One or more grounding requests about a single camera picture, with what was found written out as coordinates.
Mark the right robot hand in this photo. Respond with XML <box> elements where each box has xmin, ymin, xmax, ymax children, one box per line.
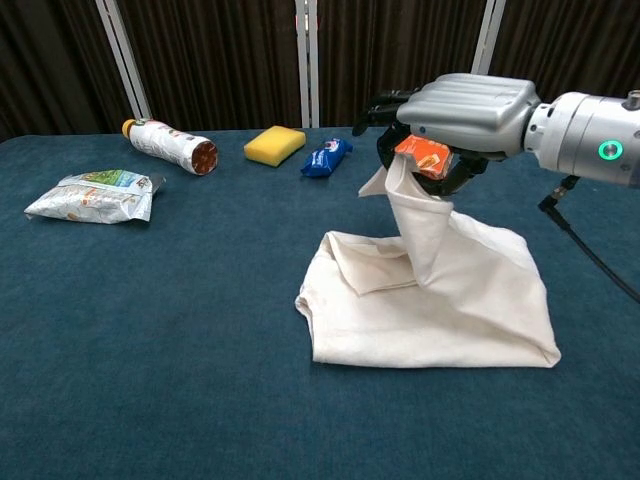
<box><xmin>351</xmin><ymin>72</ymin><xmax>542</xmax><ymax>199</ymax></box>

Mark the white cloth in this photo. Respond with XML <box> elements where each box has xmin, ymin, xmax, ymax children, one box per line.
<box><xmin>294</xmin><ymin>153</ymin><xmax>563</xmax><ymax>370</ymax></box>

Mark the white snack bag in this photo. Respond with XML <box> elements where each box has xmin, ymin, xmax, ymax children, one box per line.
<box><xmin>23</xmin><ymin>168</ymin><xmax>166</xmax><ymax>225</ymax></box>

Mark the orange cardboard box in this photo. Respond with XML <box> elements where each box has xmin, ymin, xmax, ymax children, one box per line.
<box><xmin>393</xmin><ymin>134</ymin><xmax>455</xmax><ymax>181</ymax></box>

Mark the blue snack packet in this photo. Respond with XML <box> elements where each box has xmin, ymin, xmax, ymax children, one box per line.
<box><xmin>299</xmin><ymin>135</ymin><xmax>354</xmax><ymax>179</ymax></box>

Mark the yellow sponge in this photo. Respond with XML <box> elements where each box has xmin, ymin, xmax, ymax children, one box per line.
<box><xmin>243</xmin><ymin>125</ymin><xmax>307</xmax><ymax>167</ymax></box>

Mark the yellow-capped drink bottle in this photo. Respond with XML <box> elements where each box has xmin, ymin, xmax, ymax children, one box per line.
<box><xmin>121</xmin><ymin>117</ymin><xmax>220</xmax><ymax>177</ymax></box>

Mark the white screen frame post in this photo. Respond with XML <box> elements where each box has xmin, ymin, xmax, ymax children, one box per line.
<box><xmin>293</xmin><ymin>0</ymin><xmax>321</xmax><ymax>129</ymax></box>
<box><xmin>95</xmin><ymin>0</ymin><xmax>153</xmax><ymax>121</ymax></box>
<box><xmin>469</xmin><ymin>0</ymin><xmax>507</xmax><ymax>76</ymax></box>

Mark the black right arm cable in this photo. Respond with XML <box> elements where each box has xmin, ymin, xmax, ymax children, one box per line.
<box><xmin>537</xmin><ymin>174</ymin><xmax>640</xmax><ymax>305</ymax></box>

